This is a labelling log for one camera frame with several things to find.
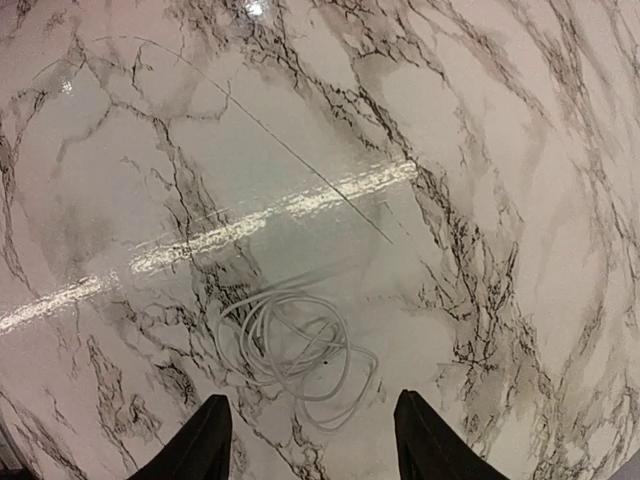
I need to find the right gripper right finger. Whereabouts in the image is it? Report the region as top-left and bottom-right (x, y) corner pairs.
(394, 390), (507, 480)

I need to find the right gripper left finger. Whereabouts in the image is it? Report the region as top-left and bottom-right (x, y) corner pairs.
(133, 395), (232, 480)

